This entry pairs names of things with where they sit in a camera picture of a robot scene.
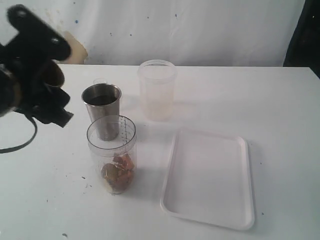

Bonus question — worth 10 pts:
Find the clear plastic shaker cup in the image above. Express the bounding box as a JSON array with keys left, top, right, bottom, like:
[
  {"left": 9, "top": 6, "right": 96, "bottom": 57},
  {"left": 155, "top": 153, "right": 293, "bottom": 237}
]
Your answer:
[{"left": 86, "top": 115, "right": 137, "bottom": 192}]

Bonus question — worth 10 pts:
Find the white rectangular tray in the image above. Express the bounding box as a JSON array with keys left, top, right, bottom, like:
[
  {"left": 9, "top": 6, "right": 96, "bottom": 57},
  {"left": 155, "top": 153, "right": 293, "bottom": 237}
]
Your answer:
[{"left": 160, "top": 127, "right": 255, "bottom": 231}]

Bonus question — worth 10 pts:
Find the wooden cup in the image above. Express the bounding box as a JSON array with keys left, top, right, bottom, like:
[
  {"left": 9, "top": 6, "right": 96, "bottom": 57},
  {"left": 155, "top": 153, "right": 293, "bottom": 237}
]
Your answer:
[{"left": 40, "top": 60, "right": 65, "bottom": 88}]

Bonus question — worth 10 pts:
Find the dark curtain at right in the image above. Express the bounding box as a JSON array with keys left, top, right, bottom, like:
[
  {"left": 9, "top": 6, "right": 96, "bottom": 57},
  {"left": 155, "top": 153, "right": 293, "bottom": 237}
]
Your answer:
[{"left": 283, "top": 0, "right": 320, "bottom": 77}]

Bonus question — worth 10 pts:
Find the translucent plastic container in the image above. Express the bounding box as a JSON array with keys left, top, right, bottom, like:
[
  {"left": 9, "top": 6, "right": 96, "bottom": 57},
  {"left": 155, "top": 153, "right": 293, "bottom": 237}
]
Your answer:
[{"left": 137, "top": 59, "right": 177, "bottom": 121}]

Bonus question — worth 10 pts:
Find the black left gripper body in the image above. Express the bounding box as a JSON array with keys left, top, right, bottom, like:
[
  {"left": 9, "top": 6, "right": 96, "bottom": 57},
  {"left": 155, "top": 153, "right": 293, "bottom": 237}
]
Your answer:
[{"left": 0, "top": 37, "right": 50, "bottom": 116}]

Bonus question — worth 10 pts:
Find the brown organic sample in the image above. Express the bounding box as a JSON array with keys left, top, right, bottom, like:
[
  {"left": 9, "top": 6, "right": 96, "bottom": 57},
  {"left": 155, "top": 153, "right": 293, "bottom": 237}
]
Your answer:
[{"left": 101, "top": 153, "right": 135, "bottom": 195}]

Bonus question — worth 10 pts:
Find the clear shaker strainer lid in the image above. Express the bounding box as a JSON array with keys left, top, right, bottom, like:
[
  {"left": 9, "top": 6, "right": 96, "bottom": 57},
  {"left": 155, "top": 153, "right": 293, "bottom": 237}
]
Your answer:
[{"left": 93, "top": 77, "right": 108, "bottom": 86}]

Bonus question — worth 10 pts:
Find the black cable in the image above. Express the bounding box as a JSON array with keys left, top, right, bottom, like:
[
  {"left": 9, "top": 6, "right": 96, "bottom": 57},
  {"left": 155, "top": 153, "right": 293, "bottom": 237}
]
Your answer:
[{"left": 0, "top": 109, "right": 38, "bottom": 154}]

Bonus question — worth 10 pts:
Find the stainless steel cup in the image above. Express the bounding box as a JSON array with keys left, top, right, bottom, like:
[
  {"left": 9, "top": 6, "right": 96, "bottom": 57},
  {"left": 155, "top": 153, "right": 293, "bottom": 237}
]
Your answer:
[{"left": 81, "top": 83, "right": 122, "bottom": 141}]

